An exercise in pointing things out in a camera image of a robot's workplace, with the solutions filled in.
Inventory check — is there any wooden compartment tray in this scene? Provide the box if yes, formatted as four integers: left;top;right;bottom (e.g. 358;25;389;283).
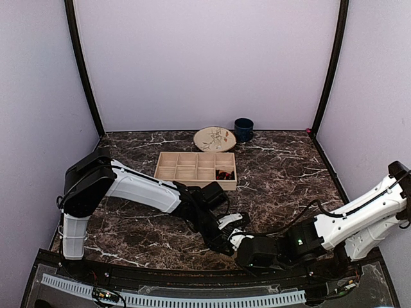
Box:
154;151;238;191

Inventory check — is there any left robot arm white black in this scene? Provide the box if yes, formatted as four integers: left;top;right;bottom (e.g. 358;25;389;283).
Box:
57;149;243;280

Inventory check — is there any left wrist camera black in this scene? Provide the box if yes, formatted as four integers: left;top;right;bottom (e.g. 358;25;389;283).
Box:
201;182;228;210

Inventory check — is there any white slotted cable duct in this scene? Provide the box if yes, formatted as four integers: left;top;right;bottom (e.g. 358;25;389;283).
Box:
40;274;306;308

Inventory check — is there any black frame post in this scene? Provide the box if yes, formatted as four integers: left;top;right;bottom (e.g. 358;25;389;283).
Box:
311;0;349;138
64;0;105;139

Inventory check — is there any right black frame post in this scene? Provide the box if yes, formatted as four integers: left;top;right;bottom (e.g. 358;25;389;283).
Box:
311;0;349;138

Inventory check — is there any dark blue mug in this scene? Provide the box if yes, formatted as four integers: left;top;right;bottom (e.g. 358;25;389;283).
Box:
234;118;254;143

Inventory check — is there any cream floral ceramic plate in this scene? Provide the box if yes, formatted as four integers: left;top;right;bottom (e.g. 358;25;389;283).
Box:
193;126;236;153

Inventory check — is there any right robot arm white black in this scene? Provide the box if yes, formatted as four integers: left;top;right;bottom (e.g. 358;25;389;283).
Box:
262;161;410;278

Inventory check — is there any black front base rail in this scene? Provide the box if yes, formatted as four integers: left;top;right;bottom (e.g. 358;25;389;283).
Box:
64;256;354;289

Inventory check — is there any left black frame post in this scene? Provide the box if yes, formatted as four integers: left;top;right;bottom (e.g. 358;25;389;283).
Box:
64;0;105;139

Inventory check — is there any argyle black red orange sock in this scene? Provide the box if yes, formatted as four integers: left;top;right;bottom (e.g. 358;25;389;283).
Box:
216;169;235;180

